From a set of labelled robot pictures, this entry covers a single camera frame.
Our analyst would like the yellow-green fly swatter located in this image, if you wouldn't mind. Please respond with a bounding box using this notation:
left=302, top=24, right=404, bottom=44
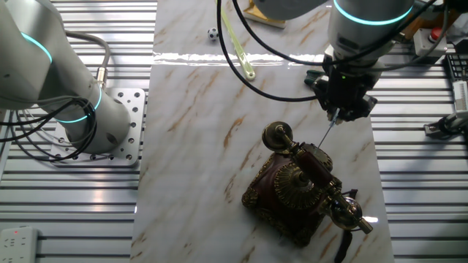
left=218, top=0, right=257, bottom=82

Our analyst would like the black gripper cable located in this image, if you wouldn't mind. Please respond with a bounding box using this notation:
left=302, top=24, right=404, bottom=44
left=216, top=0, right=439, bottom=103

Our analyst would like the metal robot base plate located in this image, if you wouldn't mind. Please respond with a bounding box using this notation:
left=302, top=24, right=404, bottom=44
left=49, top=87, right=146, bottom=168

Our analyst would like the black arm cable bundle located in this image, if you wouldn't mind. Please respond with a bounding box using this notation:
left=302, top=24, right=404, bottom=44
left=0, top=95, right=99, bottom=163

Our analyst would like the gold tissue pack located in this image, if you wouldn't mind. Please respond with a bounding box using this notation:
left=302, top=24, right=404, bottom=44
left=243, top=0, right=287, bottom=29

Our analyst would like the black keyboard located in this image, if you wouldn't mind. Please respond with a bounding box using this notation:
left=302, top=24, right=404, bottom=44
left=445, top=53, right=468, bottom=82

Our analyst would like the green hex key set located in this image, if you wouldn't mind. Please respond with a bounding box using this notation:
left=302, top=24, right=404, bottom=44
left=303, top=69, right=327, bottom=88

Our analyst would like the white crumpled sheet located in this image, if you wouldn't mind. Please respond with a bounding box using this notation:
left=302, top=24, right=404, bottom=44
left=446, top=20, right=468, bottom=45

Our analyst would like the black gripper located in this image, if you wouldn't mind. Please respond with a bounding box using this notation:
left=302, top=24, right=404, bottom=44
left=313, top=66, right=379, bottom=123

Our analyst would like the small blue-handled screwdriver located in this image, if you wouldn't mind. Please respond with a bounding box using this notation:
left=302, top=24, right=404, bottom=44
left=317, top=107, right=341, bottom=149

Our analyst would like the metal camera mount clamp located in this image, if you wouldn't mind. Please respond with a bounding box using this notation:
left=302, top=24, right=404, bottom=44
left=423, top=112, right=468, bottom=140

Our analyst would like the red emergency stop button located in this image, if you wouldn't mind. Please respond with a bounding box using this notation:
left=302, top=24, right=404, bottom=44
left=413, top=27, right=448, bottom=58

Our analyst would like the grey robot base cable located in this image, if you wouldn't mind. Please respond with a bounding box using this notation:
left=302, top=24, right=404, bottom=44
left=64, top=30, right=112, bottom=91

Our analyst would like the brown cardboard box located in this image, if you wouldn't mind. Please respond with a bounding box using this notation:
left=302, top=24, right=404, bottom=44
left=411, top=5, right=462, bottom=38

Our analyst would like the white power strip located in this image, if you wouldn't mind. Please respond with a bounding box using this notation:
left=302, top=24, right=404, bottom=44
left=0, top=226, right=39, bottom=263

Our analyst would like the dark phone cord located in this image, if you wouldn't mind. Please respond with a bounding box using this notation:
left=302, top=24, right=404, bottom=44
left=333, top=188, right=359, bottom=263

